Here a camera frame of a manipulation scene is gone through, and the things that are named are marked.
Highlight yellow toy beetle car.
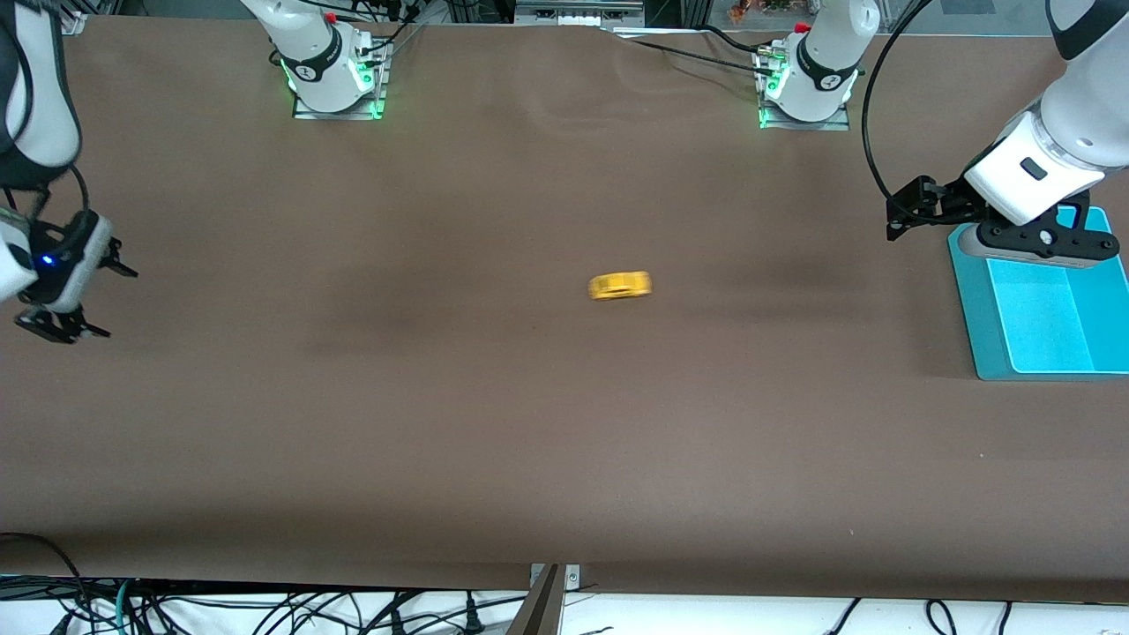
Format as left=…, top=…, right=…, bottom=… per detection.
left=587, top=272, right=654, bottom=302

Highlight teal plastic bin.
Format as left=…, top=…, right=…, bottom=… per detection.
left=948, top=206, right=1129, bottom=382

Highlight dark angled bar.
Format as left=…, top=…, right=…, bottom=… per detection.
left=505, top=564, right=565, bottom=635

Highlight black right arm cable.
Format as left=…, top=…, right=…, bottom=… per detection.
left=0, top=163, right=91, bottom=226

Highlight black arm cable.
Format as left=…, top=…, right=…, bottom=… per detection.
left=862, top=0, right=941, bottom=207
left=0, top=163, right=91, bottom=226

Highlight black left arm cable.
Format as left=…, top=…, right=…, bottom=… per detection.
left=862, top=0, right=941, bottom=207

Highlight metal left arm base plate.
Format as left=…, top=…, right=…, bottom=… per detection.
left=755, top=49, right=853, bottom=132

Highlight black cable on table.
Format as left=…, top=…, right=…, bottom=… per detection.
left=607, top=25, right=779, bottom=76

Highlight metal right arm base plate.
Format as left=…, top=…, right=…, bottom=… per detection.
left=292, top=40, right=390, bottom=121

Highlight black floor cable bundle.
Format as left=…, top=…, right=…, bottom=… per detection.
left=0, top=531, right=530, bottom=635

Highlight grey metal frame rail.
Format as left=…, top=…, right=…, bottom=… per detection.
left=514, top=0, right=647, bottom=27

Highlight black looped floor cables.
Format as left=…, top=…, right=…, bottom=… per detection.
left=825, top=598, right=1015, bottom=635

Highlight metal table edge bracket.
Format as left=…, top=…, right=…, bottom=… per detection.
left=529, top=564, right=582, bottom=592

